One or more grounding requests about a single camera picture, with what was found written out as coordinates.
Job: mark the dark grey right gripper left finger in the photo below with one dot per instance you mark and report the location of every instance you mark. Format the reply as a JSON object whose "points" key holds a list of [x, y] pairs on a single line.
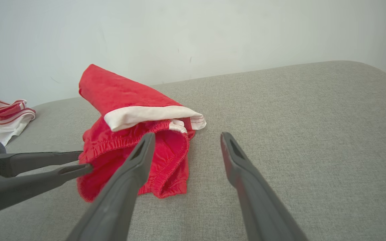
{"points": [[119, 194]]}

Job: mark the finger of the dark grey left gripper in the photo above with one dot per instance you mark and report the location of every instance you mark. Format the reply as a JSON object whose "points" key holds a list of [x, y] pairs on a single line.
{"points": [[28, 162], [18, 189]]}

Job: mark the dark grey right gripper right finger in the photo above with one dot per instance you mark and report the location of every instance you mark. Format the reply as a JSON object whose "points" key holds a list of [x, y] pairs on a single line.
{"points": [[260, 207]]}

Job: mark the red and white basketball jersey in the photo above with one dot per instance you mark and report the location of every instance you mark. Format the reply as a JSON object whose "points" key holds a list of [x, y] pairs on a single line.
{"points": [[2, 122]]}

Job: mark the red shorts with white stripe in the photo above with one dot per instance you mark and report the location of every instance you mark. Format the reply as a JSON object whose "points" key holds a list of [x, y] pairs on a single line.
{"points": [[112, 93]]}

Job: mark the grey fabric sofa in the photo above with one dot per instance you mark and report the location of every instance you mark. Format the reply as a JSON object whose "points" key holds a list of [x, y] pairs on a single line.
{"points": [[297, 134]]}

